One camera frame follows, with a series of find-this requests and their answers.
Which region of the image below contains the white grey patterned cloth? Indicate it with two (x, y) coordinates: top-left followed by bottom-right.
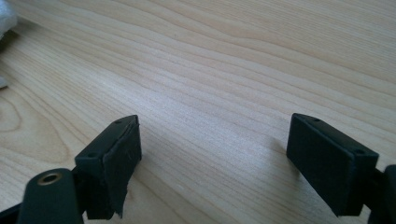
(0, 0), (18, 90)

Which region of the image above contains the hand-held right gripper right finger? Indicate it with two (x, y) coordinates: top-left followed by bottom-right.
(286, 112), (380, 217)

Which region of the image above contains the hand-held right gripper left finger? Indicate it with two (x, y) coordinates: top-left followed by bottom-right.
(74, 115), (143, 220)

